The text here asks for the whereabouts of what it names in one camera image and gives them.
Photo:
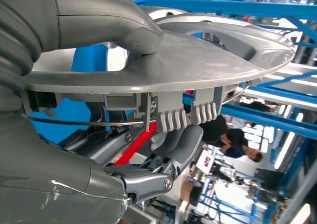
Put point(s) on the red floor tape strip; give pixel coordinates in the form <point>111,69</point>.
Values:
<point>133,147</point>

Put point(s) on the blue metal shelf rack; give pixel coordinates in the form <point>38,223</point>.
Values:
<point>223,5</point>

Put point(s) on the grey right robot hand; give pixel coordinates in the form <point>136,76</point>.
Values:
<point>49,183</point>

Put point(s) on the person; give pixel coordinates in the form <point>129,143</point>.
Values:
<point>213,130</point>
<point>255,156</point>

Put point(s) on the white printed sign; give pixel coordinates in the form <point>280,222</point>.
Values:
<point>204,161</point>

